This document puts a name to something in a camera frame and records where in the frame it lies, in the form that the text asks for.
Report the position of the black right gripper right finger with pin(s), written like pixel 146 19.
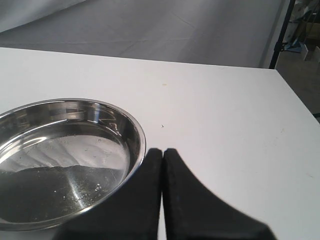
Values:
pixel 193 212

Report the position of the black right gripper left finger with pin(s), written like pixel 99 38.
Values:
pixel 131 213

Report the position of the round stainless steel dish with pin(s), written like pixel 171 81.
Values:
pixel 60 158

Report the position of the grey backdrop cloth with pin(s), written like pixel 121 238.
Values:
pixel 240 33

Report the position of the black metal stand pole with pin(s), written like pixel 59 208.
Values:
pixel 279 43

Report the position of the blue object on floor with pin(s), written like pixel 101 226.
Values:
pixel 295 47

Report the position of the white box on floor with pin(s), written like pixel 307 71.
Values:
pixel 310 54

